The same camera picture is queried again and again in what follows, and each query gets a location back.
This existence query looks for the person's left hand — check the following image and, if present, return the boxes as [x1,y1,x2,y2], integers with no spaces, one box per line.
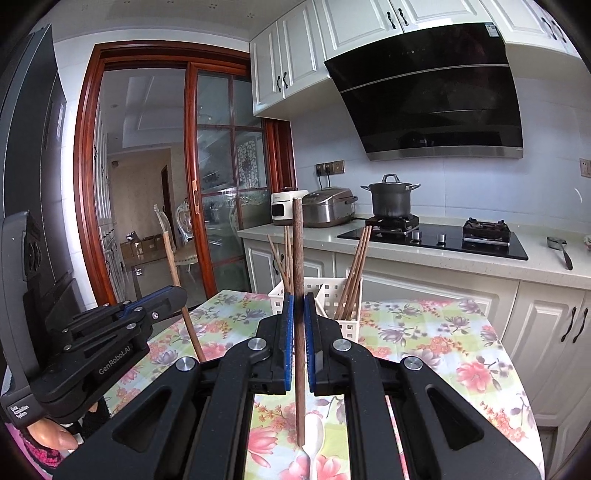
[25,418,78,450]

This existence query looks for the white perforated plastic basket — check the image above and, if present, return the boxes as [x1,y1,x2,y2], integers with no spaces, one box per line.
[268,277,363,344]

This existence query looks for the wooden sliding glass door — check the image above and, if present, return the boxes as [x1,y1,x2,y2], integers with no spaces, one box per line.
[74,41,296,305]

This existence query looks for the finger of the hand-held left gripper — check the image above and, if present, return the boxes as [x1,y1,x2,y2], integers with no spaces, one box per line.
[46,294,160,340]
[58,285,188,366]

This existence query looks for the ornate white chair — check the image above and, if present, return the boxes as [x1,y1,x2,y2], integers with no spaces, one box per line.
[175,200,199,278]

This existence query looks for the white wall cabinets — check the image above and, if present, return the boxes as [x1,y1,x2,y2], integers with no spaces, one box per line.
[249,0,583,118]

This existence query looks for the dark grey refrigerator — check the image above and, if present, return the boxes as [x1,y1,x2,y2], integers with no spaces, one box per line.
[0,23,77,315]

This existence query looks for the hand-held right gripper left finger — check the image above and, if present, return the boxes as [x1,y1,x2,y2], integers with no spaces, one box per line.
[55,292,296,480]

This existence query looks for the cardboard boxes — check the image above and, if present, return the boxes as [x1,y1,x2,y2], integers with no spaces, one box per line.
[120,233,164,259]

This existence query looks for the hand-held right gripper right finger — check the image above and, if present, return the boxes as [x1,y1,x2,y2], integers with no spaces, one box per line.
[304,292,541,480]

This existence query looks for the small white kitchen appliance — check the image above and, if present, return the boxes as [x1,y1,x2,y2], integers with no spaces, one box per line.
[270,189,309,226]

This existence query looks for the black range hood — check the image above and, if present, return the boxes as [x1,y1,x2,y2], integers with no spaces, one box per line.
[323,22,525,162]

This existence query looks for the floral tablecloth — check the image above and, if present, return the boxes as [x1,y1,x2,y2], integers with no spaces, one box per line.
[99,290,542,480]

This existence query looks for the silver rice cooker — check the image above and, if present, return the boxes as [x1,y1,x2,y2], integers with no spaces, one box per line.
[302,187,358,228]

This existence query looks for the dark metal ladle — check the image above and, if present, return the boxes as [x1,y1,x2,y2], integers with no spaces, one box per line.
[547,236,574,271]

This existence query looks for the steel cooking pot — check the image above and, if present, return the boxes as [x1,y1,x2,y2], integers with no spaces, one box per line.
[360,174,422,219]

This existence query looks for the black glass gas stove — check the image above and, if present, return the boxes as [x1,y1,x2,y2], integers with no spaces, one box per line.
[337,215,529,261]

